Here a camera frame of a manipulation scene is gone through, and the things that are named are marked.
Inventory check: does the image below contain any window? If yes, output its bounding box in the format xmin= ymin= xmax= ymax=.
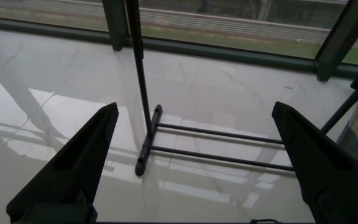
xmin=0 ymin=0 xmax=358 ymax=82

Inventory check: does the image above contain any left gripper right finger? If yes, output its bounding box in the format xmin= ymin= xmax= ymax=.
xmin=271 ymin=101 xmax=358 ymax=224

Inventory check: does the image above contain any black clothes rack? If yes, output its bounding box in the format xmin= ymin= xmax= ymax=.
xmin=124 ymin=0 xmax=358 ymax=177

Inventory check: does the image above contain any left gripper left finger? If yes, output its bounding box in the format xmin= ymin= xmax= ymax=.
xmin=6 ymin=102 xmax=120 ymax=224

